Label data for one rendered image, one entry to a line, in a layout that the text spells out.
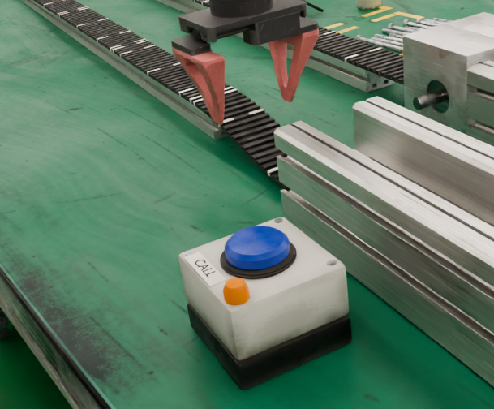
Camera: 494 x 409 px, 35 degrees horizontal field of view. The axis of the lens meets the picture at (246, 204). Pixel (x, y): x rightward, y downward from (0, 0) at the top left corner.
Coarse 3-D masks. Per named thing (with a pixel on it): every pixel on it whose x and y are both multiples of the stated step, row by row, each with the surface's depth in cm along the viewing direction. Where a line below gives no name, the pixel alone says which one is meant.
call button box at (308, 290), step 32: (288, 224) 52; (192, 256) 50; (224, 256) 49; (288, 256) 48; (320, 256) 48; (192, 288) 49; (256, 288) 46; (288, 288) 45; (320, 288) 46; (192, 320) 52; (224, 320) 45; (256, 320) 45; (288, 320) 46; (320, 320) 47; (224, 352) 47; (256, 352) 46; (288, 352) 47; (320, 352) 48; (256, 384) 47
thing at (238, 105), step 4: (240, 100) 81; (244, 100) 81; (248, 100) 81; (228, 104) 80; (232, 104) 80; (236, 104) 80; (240, 104) 80; (244, 104) 80; (248, 104) 80; (252, 104) 80; (228, 108) 79; (232, 108) 79; (236, 108) 79; (240, 108) 80; (244, 108) 80; (204, 112) 80; (208, 112) 79; (224, 112) 79; (228, 112) 79; (208, 116) 79
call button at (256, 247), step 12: (252, 228) 49; (264, 228) 49; (228, 240) 48; (240, 240) 48; (252, 240) 48; (264, 240) 48; (276, 240) 47; (288, 240) 48; (228, 252) 47; (240, 252) 47; (252, 252) 47; (264, 252) 46; (276, 252) 47; (288, 252) 48; (240, 264) 47; (252, 264) 46; (264, 264) 46; (276, 264) 47
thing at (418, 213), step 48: (288, 144) 58; (336, 144) 56; (384, 144) 60; (432, 144) 55; (480, 144) 53; (288, 192) 62; (336, 192) 54; (384, 192) 49; (432, 192) 54; (480, 192) 51; (336, 240) 56; (384, 240) 50; (432, 240) 45; (480, 240) 43; (384, 288) 52; (432, 288) 47; (480, 288) 43; (432, 336) 48; (480, 336) 44
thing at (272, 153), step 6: (270, 150) 73; (276, 150) 73; (252, 156) 72; (258, 156) 72; (264, 156) 72; (270, 156) 72; (276, 156) 72; (282, 156) 72; (258, 162) 71; (264, 162) 71
